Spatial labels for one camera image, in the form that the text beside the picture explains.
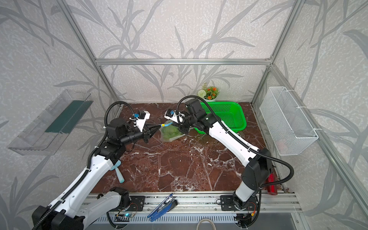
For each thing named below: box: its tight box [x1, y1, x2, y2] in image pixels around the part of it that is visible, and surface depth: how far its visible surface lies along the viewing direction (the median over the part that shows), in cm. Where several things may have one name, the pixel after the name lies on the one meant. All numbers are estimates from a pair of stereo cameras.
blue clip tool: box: [147, 193, 178, 222], surface depth 72 cm
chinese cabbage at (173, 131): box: [166, 125, 184, 139], surface depth 81 cm
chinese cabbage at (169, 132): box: [161, 126, 181, 139], surface depth 81 cm
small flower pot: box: [197, 86, 220, 102], surface depth 110 cm
